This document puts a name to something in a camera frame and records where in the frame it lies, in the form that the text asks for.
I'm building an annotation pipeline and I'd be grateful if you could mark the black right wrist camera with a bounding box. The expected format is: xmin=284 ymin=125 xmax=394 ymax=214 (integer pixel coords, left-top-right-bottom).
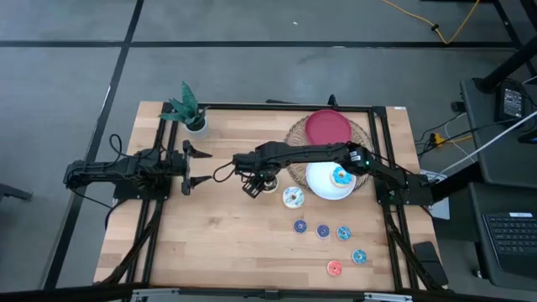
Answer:
xmin=242 ymin=176 xmax=264 ymax=199

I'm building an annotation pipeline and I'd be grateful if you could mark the black chair base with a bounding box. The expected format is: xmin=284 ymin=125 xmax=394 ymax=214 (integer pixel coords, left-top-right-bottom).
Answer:
xmin=0 ymin=183 xmax=34 ymax=203

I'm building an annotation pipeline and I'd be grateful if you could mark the yellow power plug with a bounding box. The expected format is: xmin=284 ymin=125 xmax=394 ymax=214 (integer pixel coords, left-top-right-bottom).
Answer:
xmin=427 ymin=132 xmax=448 ymax=148

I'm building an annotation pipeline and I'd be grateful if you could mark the silver metal bracket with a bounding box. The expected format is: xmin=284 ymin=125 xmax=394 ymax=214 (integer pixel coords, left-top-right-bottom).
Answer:
xmin=129 ymin=288 xmax=181 ymax=302
xmin=362 ymin=292 xmax=414 ymax=302

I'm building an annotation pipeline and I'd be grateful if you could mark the black foot pedal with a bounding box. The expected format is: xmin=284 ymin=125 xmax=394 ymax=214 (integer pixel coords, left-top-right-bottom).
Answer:
xmin=413 ymin=241 xmax=449 ymax=287

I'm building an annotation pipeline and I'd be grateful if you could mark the large turquoise iced donut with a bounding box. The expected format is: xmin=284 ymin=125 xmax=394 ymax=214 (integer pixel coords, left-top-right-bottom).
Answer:
xmin=329 ymin=165 xmax=354 ymax=189

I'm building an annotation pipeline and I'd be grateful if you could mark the black camera cable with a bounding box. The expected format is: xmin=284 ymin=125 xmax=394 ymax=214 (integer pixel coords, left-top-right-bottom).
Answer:
xmin=212 ymin=161 xmax=236 ymax=184

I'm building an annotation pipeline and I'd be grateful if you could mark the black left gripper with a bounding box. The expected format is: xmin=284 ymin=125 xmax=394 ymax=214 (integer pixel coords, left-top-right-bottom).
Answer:
xmin=169 ymin=140 xmax=213 ymax=196

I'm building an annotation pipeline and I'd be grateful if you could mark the white plate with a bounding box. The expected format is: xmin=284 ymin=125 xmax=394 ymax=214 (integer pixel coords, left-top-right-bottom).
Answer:
xmin=305 ymin=161 xmax=357 ymax=201

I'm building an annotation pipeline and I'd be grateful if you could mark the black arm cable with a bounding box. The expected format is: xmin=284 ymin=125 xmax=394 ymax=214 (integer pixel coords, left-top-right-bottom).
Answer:
xmin=108 ymin=133 xmax=143 ymax=160

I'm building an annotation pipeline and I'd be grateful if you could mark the black keyboard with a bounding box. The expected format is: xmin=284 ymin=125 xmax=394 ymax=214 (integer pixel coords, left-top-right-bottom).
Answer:
xmin=482 ymin=211 xmax=537 ymax=279

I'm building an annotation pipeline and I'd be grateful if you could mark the red plate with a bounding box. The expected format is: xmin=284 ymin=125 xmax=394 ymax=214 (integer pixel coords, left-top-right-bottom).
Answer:
xmin=305 ymin=109 xmax=353 ymax=147

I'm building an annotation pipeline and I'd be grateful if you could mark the white rod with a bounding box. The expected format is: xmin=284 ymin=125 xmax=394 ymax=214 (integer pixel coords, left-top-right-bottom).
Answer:
xmin=438 ymin=111 xmax=537 ymax=175

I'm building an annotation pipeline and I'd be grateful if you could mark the black aluminium table frame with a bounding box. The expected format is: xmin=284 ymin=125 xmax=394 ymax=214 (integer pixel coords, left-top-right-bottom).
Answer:
xmin=0 ymin=100 xmax=537 ymax=302

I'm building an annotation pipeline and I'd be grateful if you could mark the yellow cable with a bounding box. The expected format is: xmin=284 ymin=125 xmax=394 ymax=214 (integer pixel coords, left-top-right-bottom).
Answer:
xmin=380 ymin=0 xmax=482 ymax=45

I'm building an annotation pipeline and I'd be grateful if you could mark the large white green iced donut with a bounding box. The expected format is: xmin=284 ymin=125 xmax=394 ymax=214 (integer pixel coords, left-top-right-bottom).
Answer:
xmin=282 ymin=186 xmax=306 ymax=210

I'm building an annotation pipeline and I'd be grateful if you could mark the black power adapter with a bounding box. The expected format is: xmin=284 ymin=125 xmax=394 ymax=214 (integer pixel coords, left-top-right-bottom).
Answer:
xmin=497 ymin=81 xmax=530 ymax=122

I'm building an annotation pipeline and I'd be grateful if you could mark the green plant in white pot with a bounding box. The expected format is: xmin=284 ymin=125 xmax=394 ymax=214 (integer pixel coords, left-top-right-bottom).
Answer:
xmin=158 ymin=81 xmax=211 ymax=140

